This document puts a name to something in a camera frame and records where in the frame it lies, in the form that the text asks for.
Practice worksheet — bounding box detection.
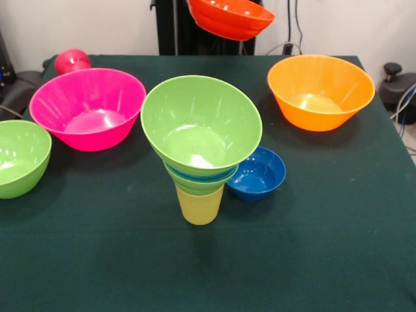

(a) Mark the light blue cable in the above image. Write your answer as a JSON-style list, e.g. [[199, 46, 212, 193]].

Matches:
[[389, 83, 416, 139]]

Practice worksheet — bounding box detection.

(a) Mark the red plastic cup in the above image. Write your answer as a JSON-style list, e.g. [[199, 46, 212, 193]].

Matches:
[[53, 48, 93, 76]]

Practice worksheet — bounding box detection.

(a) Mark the small green plastic bowl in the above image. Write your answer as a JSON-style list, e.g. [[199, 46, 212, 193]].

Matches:
[[164, 162, 240, 196]]

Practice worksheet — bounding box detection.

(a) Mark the red-orange plastic bowl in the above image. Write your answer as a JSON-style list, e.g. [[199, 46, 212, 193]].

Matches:
[[187, 0, 276, 42]]

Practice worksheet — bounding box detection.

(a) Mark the large orange plastic bowl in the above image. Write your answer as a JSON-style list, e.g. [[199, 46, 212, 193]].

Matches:
[[266, 54, 376, 133]]

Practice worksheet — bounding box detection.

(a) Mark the black wall cable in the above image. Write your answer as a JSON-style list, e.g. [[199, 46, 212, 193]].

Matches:
[[287, 0, 304, 46]]

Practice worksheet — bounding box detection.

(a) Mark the light blue plastic bowl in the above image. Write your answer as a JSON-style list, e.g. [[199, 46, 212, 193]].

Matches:
[[164, 164, 239, 183]]

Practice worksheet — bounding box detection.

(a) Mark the large pink plastic bowl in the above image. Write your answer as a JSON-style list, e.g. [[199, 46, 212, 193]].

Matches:
[[29, 67, 148, 152]]

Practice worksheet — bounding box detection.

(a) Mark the grey cable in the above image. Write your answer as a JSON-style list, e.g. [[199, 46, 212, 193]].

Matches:
[[0, 104, 23, 118]]

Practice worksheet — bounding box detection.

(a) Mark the dark blue plastic bowl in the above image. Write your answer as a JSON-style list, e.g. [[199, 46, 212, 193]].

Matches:
[[226, 146, 287, 202]]

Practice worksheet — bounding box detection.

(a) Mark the black computer tower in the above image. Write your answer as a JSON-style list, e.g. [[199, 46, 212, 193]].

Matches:
[[0, 29, 16, 86]]

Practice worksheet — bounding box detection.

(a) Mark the dark green tablecloth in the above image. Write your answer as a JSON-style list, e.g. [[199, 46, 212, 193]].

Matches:
[[0, 53, 416, 312]]

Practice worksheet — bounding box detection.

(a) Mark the yellow plastic cup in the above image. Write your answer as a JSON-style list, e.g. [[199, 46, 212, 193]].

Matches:
[[175, 183, 226, 226]]

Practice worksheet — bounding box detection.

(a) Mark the large green plastic bowl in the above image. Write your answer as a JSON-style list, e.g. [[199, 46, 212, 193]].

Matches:
[[0, 120, 53, 200], [140, 75, 263, 177]]

